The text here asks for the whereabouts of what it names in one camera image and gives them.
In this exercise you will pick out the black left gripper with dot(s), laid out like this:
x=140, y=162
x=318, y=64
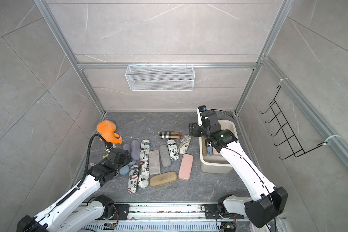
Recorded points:
x=128, y=158

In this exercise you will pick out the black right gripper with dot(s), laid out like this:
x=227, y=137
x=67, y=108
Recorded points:
x=194, y=128

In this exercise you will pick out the purple case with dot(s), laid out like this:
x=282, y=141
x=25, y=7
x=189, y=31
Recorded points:
x=128, y=148
x=135, y=149

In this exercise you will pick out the light blue fabric case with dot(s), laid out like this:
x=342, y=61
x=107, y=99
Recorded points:
x=210, y=151

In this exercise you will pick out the pink slim case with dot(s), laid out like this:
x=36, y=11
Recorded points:
x=215, y=152

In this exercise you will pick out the beige plastic storage bin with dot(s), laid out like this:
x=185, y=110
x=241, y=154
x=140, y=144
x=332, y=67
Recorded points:
x=216, y=164

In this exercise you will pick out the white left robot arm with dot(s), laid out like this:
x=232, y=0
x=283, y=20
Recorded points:
x=62, y=215

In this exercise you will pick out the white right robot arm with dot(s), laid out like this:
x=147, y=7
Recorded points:
x=266, y=201

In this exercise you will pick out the map print glasses case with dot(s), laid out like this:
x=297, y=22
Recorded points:
x=185, y=142

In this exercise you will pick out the plaid glasses case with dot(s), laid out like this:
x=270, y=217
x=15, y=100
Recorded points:
x=170, y=135

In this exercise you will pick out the newspaper flag case left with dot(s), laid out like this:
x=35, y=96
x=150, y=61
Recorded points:
x=133, y=179

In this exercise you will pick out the newspaper flag case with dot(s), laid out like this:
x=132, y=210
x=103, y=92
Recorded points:
x=143, y=177
x=133, y=179

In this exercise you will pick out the newspaper case under tan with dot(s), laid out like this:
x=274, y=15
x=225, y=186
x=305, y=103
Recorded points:
x=144, y=150

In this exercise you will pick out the orange plush toy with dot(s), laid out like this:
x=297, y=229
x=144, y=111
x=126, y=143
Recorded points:
x=107, y=130

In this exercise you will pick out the newspaper flag case right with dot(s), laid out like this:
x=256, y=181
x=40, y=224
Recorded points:
x=143, y=177

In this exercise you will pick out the stone grey flat case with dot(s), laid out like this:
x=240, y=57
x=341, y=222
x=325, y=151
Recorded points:
x=154, y=162

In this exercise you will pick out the newspaper print case centre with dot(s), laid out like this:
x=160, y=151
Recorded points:
x=172, y=148

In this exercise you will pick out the tan fabric case front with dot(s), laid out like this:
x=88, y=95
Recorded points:
x=163, y=179

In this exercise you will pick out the pink flat case right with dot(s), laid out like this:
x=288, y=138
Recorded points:
x=186, y=167

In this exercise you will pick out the grey fabric case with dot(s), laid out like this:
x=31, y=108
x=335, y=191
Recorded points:
x=165, y=156

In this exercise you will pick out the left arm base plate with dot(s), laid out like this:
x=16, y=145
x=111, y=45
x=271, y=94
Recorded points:
x=119, y=211

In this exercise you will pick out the white wire mesh basket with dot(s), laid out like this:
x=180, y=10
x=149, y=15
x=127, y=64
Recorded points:
x=164, y=77

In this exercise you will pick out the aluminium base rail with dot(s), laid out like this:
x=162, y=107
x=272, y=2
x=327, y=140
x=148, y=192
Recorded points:
x=177, y=217

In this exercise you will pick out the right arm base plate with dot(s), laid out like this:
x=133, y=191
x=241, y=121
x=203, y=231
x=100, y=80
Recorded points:
x=212, y=212

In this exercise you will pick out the black wire hook rack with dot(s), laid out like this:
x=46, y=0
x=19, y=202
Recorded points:
x=285, y=129

